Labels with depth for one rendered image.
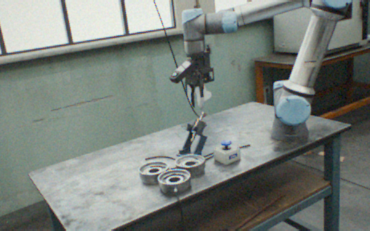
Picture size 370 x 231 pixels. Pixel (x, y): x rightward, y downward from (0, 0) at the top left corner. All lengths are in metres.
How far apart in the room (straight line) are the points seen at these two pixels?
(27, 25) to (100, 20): 0.51
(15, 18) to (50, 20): 0.22
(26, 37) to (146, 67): 0.88
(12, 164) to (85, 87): 0.72
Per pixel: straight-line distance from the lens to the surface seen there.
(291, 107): 1.38
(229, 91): 3.52
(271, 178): 1.82
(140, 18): 3.06
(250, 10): 1.48
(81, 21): 2.88
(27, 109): 2.74
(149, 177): 1.29
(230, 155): 1.38
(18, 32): 2.77
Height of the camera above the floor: 1.39
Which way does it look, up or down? 17 degrees down
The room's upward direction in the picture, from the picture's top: 6 degrees counter-clockwise
